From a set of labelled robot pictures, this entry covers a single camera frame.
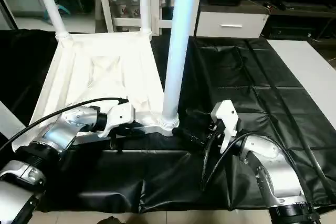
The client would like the white plastic table top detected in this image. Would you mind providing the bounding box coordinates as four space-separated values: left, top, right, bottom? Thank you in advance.
10 31 180 152

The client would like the white plastic table leg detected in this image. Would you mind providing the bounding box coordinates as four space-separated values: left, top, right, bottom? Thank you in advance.
0 101 26 141
30 0 71 40
160 0 204 130
139 0 153 38

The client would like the black work mat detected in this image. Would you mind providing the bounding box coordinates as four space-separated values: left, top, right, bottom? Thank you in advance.
0 29 336 214

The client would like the white drawer unit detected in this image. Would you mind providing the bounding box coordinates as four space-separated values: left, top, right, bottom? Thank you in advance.
195 10 271 39

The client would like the white flat board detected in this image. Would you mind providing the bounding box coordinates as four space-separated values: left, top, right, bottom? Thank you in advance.
267 38 336 130

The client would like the blue floor stand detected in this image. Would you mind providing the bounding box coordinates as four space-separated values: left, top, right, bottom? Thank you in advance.
50 1 74 19

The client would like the dark low sideboard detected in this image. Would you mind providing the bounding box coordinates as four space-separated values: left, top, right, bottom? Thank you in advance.
243 0 336 40

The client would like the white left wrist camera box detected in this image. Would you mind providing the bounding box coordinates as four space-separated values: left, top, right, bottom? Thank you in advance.
99 101 136 138

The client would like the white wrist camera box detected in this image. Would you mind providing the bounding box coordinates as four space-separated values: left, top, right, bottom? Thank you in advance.
99 101 136 138
210 100 242 155

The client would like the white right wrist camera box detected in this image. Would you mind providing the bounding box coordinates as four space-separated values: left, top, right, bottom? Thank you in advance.
210 100 242 155

